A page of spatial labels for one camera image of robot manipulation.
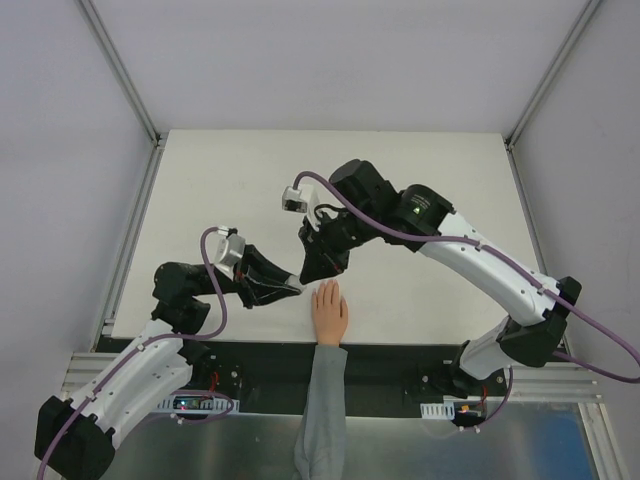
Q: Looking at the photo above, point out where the grey sleeved forearm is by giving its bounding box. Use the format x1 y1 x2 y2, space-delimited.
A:
292 344 347 479

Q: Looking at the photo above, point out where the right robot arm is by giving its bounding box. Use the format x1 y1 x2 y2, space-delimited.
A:
282 159 582 398

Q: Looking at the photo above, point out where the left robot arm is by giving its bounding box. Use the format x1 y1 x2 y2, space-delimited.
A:
34 235 304 479

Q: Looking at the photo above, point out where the mannequin hand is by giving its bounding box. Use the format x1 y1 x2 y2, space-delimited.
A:
311 280 349 347

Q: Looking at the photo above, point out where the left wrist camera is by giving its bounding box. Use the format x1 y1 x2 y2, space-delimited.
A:
213 226 246 280

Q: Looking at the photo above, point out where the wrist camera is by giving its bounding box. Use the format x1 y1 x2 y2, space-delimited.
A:
213 226 246 280
281 184 320 231

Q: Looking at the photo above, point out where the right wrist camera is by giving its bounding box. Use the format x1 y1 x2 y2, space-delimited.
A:
281 184 320 231

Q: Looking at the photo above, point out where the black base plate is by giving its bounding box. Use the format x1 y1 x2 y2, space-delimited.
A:
142 338 569 419

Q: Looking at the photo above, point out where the left white cable duct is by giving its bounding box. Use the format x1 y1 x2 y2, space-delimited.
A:
152 394 240 416

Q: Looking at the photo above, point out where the white cable duct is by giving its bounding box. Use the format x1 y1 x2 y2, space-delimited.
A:
152 394 240 416
419 400 487 421

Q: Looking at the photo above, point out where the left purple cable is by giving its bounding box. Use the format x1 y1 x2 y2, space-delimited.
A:
37 227 230 480

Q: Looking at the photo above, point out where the left aluminium frame post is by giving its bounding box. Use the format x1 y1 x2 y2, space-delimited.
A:
74 0 164 147

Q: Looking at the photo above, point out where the aluminium frame post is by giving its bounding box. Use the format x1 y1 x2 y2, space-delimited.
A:
74 0 164 147
504 0 605 152

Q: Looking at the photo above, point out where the right white cable duct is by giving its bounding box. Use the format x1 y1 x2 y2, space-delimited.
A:
419 400 487 421

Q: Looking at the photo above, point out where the right aluminium frame post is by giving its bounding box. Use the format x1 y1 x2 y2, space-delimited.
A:
504 0 605 152

